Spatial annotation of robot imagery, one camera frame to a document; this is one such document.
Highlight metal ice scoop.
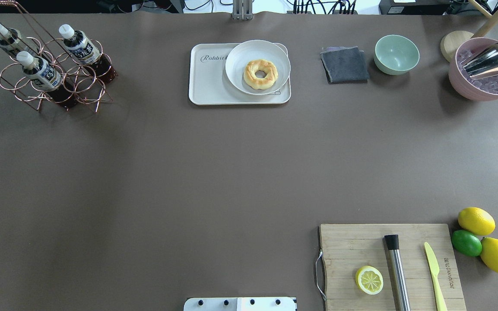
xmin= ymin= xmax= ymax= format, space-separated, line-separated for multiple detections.
xmin=463 ymin=43 xmax=498 ymax=79

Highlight tea bottle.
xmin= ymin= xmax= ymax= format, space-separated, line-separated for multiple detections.
xmin=59 ymin=24 xmax=117 ymax=83
xmin=0 ymin=24 xmax=31 ymax=59
xmin=16 ymin=51 xmax=77 ymax=109

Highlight folded grey cloth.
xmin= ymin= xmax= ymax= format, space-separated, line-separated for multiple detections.
xmin=320 ymin=47 xmax=370 ymax=83

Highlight green lime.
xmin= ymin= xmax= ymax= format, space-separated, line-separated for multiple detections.
xmin=451 ymin=230 xmax=482 ymax=257

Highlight steel muddler black tip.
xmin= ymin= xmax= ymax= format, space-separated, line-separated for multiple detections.
xmin=384 ymin=234 xmax=411 ymax=311

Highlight round wooden stand base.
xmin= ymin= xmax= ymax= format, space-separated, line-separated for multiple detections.
xmin=440 ymin=30 xmax=474 ymax=62

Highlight copper wire bottle rack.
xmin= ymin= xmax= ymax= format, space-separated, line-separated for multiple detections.
xmin=0 ymin=0 xmax=118 ymax=112

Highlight glazed donut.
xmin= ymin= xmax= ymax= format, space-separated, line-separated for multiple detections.
xmin=243 ymin=59 xmax=279 ymax=90

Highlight bamboo cutting board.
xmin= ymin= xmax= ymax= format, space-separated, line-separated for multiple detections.
xmin=320 ymin=224 xmax=466 ymax=311

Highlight pink ice bowl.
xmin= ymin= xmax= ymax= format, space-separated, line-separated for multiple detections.
xmin=449 ymin=38 xmax=498 ymax=101

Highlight white round plate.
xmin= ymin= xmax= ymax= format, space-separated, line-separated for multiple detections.
xmin=225 ymin=40 xmax=292 ymax=95

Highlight yellow plastic knife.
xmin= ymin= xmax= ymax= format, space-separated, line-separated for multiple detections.
xmin=423 ymin=242 xmax=448 ymax=311

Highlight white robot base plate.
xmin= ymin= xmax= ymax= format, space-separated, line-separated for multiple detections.
xmin=183 ymin=296 xmax=298 ymax=311

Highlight upper whole lemon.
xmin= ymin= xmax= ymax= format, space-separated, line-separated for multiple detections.
xmin=457 ymin=206 xmax=496 ymax=236

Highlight half lemon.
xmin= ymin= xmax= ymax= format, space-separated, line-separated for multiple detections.
xmin=355 ymin=265 xmax=384 ymax=295

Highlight cream serving tray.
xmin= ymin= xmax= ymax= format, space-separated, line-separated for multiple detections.
xmin=188 ymin=43 xmax=292 ymax=105

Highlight mint green bowl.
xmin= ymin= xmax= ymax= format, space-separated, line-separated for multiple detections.
xmin=374 ymin=34 xmax=420 ymax=75

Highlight aluminium frame post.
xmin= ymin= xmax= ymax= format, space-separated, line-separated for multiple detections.
xmin=232 ymin=0 xmax=253 ymax=20

